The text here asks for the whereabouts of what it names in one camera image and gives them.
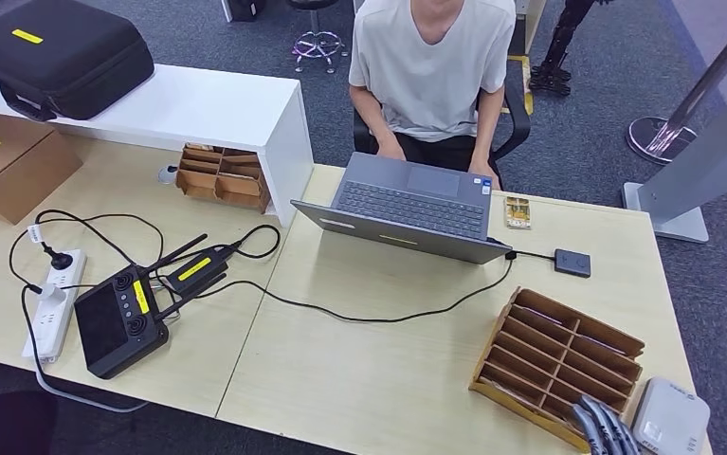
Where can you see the chrome stanchion post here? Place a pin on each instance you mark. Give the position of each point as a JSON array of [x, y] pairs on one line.
[[655, 139]]

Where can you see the white power strip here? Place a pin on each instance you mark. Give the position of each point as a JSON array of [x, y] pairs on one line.
[[52, 321]]

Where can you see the black adapter with yellow label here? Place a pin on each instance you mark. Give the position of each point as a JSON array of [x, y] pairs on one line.
[[198, 268]]

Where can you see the person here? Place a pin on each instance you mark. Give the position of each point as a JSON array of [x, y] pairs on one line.
[[432, 69]]

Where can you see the black carrying case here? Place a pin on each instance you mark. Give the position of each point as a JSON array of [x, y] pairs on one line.
[[58, 56]]

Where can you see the white grey device box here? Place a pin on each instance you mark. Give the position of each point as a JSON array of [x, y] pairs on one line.
[[671, 417]]

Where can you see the white plug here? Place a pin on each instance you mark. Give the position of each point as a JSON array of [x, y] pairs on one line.
[[51, 293]]

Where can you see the round grey desk grommet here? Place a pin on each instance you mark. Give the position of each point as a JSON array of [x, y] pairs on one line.
[[167, 174]]

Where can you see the beige cabinet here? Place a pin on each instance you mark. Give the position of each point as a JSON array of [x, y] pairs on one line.
[[534, 22]]

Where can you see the grey laptop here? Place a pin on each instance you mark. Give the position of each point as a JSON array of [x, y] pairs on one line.
[[410, 207]]

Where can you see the person's right hand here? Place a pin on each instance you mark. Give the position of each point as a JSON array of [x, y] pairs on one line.
[[392, 149]]

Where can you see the grey kiosk stand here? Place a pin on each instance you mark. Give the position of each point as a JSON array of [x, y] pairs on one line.
[[714, 163]]

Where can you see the black humanoid robot legs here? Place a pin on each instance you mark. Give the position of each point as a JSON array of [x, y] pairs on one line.
[[557, 50]]

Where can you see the white desk shelf riser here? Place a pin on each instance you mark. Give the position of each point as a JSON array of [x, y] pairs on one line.
[[200, 107]]

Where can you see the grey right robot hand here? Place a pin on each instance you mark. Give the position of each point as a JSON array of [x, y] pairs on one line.
[[608, 433]]

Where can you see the cardboard box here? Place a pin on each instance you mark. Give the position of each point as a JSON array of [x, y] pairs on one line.
[[8, 164]]

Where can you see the person's left hand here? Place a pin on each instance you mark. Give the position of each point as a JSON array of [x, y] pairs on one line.
[[483, 171]]

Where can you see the person's left forearm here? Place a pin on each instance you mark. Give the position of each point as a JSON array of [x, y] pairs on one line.
[[488, 125]]

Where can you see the chrome stool base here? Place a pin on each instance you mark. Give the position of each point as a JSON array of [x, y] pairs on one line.
[[319, 44]]

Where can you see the black controller with antennas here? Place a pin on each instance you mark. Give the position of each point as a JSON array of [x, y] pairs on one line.
[[115, 323]]

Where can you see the person's right forearm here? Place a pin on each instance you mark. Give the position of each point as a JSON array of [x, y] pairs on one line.
[[371, 116]]

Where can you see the wooden card slot organizer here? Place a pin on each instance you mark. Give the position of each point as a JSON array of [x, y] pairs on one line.
[[545, 358], [222, 179]]

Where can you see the black bin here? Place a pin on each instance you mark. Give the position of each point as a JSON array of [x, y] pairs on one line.
[[247, 9]]

